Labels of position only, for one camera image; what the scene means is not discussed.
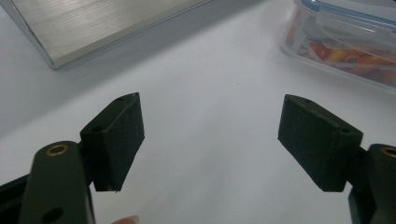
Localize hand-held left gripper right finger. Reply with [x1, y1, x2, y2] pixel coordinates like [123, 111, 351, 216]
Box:
[277, 94, 396, 224]

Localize silver metal tray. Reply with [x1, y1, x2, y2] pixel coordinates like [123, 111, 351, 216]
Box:
[0, 0, 216, 71]

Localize clear plastic lidded container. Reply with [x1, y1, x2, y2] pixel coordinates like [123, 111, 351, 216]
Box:
[280, 0, 396, 91]

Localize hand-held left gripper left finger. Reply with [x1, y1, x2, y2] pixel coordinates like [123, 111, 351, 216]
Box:
[18, 91, 146, 224]

